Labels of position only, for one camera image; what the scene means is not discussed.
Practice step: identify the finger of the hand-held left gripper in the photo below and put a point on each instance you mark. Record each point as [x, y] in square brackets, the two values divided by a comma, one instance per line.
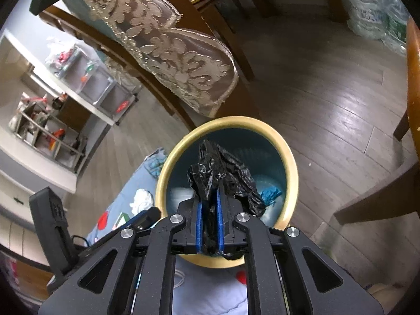
[139, 219]

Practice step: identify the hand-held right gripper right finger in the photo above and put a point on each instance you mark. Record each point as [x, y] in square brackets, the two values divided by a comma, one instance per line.
[220, 223]

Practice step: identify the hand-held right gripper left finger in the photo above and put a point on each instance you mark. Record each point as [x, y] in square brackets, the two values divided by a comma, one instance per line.
[198, 223]

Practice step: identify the black plastic bag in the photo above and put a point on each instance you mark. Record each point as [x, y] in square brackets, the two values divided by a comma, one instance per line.
[223, 167]

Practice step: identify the blue face mask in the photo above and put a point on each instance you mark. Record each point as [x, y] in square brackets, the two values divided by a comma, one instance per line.
[270, 195]

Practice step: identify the yellow rimmed teal bin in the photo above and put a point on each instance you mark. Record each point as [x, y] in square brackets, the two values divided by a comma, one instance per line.
[229, 123]

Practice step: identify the white crumpled tissue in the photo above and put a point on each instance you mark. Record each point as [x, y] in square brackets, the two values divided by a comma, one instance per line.
[141, 200]

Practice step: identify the blue printed blanket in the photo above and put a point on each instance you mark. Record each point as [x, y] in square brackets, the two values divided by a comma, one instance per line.
[111, 203]

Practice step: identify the grey shelf cart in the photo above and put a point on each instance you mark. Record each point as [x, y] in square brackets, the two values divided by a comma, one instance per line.
[98, 85]

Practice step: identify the wooden table with lace cloth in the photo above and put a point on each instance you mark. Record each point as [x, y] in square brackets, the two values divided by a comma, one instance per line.
[164, 46]

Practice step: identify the dark wooden chair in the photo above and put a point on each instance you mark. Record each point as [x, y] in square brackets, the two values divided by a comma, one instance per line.
[210, 3]

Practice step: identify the wooden chair with light backrest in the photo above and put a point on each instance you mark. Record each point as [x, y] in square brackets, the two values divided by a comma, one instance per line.
[411, 82]

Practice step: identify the clear water jug green label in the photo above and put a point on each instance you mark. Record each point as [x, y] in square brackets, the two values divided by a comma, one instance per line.
[395, 23]

